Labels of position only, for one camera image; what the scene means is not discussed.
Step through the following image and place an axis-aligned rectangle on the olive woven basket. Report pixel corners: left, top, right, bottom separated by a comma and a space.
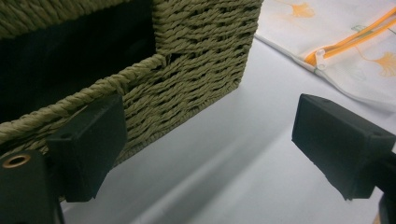
0, 0, 264, 167

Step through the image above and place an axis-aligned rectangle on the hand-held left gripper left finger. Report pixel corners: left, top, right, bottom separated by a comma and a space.
46, 94, 128, 203

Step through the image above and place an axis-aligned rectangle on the white leaf-print laundry bag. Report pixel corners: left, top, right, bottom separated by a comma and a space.
254, 0, 396, 113

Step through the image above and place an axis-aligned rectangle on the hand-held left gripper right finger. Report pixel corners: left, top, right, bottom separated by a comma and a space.
290, 92, 396, 202

